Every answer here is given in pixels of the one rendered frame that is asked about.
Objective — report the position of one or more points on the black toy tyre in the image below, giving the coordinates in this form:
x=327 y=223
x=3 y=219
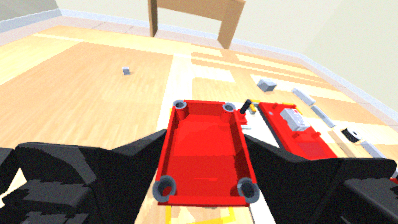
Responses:
x=352 y=135

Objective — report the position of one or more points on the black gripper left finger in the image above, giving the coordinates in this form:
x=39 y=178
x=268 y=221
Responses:
x=120 y=177

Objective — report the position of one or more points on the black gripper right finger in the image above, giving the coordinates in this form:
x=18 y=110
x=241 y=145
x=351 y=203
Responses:
x=296 y=189

